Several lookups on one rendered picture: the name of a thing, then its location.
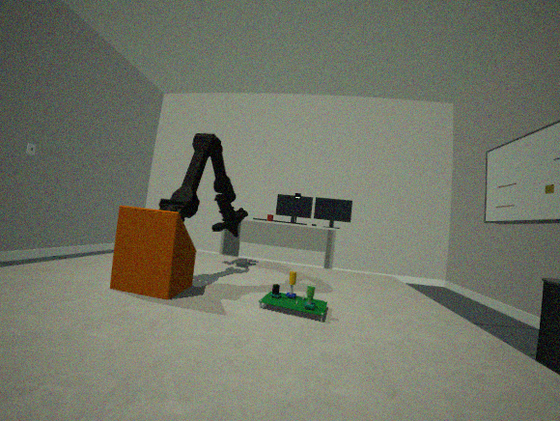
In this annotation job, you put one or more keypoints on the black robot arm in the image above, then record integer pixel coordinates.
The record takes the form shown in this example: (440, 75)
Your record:
(184, 200)

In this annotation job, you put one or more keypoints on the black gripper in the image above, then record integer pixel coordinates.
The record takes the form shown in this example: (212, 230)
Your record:
(232, 227)

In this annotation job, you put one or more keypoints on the green circuit board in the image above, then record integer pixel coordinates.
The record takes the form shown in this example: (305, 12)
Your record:
(291, 301)

